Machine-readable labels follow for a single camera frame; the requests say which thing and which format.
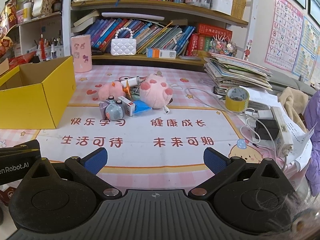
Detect white power adapter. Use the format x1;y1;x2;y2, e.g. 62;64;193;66
257;110;273;120

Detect cream carved ornament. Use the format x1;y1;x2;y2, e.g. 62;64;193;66
32;0;52;17

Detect large pink paw plush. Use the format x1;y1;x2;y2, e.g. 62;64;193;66
139;72;174;109

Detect yellow cardboard box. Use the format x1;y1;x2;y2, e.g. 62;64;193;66
0;56;77;130

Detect red paper decorations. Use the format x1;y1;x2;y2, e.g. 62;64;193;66
0;37;40;67

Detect pink alphabet poster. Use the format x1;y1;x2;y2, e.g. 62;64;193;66
264;0;304;72

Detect pink tissue box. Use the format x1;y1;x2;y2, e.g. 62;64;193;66
71;35;93;74

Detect foil figure decoration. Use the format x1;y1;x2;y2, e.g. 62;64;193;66
0;0;19;46

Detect beige cloth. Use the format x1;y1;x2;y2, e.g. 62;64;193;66
277;87;313;132

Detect white power strip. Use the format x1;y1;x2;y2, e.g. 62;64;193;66
270;106;294;158

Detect white cubby shelf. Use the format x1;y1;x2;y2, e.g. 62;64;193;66
5;11;63;63

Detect white printed papers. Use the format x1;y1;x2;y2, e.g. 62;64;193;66
237;85;316;172

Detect wooden bookshelf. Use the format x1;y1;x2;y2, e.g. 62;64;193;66
61;0;251;67

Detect orange white carton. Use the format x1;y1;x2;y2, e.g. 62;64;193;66
145;48;177;59

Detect white cable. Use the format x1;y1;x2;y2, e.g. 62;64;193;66
186;87;288;170

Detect purple garment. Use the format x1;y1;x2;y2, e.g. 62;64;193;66
301;88;320;197

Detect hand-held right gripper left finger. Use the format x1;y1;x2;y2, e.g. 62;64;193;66
23;147;123;201

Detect small pink orange plush toy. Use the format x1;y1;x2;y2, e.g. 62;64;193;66
98;80;132;101

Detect white quilted handbag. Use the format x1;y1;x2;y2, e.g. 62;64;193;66
110;27;138;56

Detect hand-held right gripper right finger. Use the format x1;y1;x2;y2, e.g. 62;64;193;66
188;147;292;201

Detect white flat board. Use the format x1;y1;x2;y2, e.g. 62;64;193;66
101;12;166;21

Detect thick book cream pages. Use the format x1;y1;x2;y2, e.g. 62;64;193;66
73;9;101;33

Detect black power adapter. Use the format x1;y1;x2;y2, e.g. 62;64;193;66
254;119;279;141

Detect small white red box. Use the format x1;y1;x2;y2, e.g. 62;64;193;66
117;96;137;117

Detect colourful sparkly ornament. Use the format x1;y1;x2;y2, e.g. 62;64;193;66
209;35;238;56

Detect long row of thin books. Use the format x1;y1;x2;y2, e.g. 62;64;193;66
84;18;198;56

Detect red dictionaries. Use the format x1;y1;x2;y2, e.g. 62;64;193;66
186;23;233;57

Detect stack of notebooks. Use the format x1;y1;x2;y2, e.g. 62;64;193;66
203;52;274;92

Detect blue packet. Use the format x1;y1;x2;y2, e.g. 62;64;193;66
132;100;153;116

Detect white jar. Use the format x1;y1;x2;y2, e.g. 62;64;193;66
23;2;34;22

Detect blue chart poster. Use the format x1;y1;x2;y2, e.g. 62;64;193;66
292;16;320;81

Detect yellow tape roll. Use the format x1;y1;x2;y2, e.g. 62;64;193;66
225;86;250;112

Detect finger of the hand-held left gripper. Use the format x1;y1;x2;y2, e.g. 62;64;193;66
0;139;41;157

